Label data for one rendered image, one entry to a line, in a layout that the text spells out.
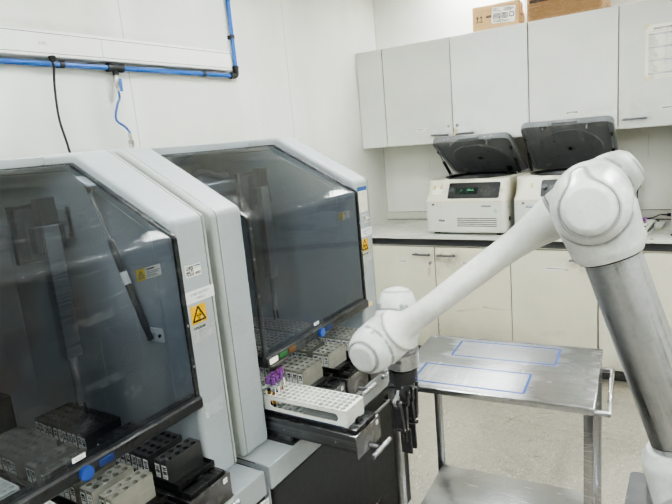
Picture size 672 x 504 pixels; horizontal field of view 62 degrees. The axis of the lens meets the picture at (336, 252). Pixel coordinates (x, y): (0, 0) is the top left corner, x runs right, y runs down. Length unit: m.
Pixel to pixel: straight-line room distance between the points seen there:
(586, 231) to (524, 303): 2.79
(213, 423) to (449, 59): 3.11
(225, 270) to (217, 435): 0.44
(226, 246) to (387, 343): 0.53
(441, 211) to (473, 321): 0.78
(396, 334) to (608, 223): 0.50
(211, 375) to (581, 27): 3.08
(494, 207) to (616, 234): 2.68
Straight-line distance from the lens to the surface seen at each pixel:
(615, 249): 1.08
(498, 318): 3.89
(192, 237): 1.44
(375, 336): 1.25
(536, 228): 1.28
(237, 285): 1.56
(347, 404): 1.63
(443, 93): 4.10
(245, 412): 1.66
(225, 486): 1.53
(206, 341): 1.50
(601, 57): 3.86
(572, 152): 4.00
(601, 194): 1.03
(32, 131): 2.50
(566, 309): 3.75
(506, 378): 1.87
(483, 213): 3.74
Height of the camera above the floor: 1.59
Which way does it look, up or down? 11 degrees down
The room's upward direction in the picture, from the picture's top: 5 degrees counter-clockwise
